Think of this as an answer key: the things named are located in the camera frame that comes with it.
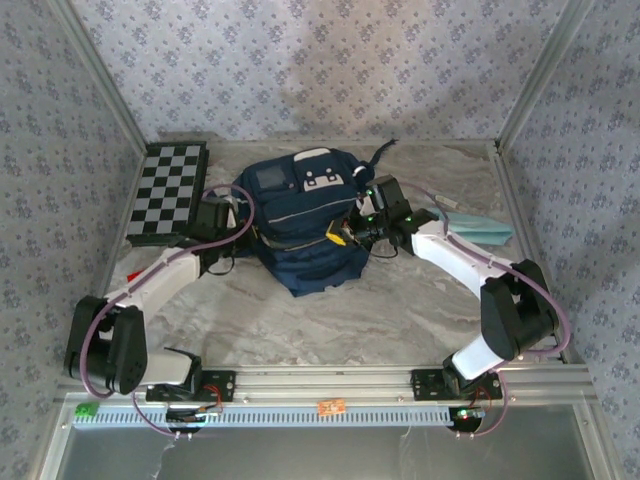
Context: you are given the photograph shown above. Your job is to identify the aluminium table side rail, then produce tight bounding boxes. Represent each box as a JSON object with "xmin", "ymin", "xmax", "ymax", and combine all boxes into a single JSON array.
[
  {"xmin": 492, "ymin": 142, "xmax": 572, "ymax": 365},
  {"xmin": 74, "ymin": 143, "xmax": 150, "ymax": 369}
]

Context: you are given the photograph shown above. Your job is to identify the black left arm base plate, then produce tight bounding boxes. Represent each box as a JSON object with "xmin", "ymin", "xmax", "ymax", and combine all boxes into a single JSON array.
[{"xmin": 145, "ymin": 369, "xmax": 237, "ymax": 404}]

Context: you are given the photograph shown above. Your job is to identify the black and white chessboard box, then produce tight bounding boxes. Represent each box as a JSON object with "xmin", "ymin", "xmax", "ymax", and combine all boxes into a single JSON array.
[{"xmin": 124, "ymin": 141, "xmax": 211, "ymax": 248}]

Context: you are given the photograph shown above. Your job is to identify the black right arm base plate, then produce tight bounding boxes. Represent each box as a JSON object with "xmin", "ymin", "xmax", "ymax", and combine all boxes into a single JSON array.
[{"xmin": 410, "ymin": 368, "xmax": 503, "ymax": 402}]

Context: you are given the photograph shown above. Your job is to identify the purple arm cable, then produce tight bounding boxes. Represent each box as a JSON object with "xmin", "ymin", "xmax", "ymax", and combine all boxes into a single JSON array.
[
  {"xmin": 79, "ymin": 183, "xmax": 257, "ymax": 441},
  {"xmin": 397, "ymin": 179, "xmax": 572, "ymax": 440}
]

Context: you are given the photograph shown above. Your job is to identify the grey slotted cable duct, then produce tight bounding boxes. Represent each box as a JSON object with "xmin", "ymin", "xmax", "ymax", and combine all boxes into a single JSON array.
[{"xmin": 72, "ymin": 403, "xmax": 457, "ymax": 429}]

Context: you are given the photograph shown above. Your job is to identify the navy blue student backpack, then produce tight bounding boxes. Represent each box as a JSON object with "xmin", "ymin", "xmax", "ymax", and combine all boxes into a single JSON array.
[{"xmin": 234, "ymin": 138, "xmax": 399, "ymax": 299}]

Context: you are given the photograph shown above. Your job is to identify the aluminium mounting rail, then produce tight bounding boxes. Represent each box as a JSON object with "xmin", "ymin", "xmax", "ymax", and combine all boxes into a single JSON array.
[{"xmin": 57, "ymin": 364, "xmax": 597, "ymax": 407}]

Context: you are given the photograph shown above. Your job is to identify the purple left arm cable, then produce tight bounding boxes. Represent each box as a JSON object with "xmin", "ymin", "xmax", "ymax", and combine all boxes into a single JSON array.
[{"xmin": 79, "ymin": 183, "xmax": 257, "ymax": 441}]

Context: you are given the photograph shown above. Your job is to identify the grey metal front panel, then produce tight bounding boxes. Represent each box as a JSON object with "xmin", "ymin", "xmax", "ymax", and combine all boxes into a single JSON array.
[{"xmin": 39, "ymin": 404, "xmax": 619, "ymax": 480}]

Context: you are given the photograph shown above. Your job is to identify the aluminium frame post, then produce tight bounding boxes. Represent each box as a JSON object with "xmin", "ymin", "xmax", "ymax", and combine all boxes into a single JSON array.
[
  {"xmin": 496, "ymin": 0, "xmax": 597, "ymax": 154},
  {"xmin": 48, "ymin": 0, "xmax": 150, "ymax": 154}
]

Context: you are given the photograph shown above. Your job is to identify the light blue fabric pouch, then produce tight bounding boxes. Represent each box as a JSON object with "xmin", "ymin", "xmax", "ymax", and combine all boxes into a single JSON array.
[{"xmin": 438, "ymin": 207, "xmax": 516, "ymax": 247}]

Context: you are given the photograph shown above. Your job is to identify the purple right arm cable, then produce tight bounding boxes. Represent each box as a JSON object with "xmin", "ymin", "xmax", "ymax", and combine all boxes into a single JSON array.
[{"xmin": 397, "ymin": 179, "xmax": 572, "ymax": 440}]

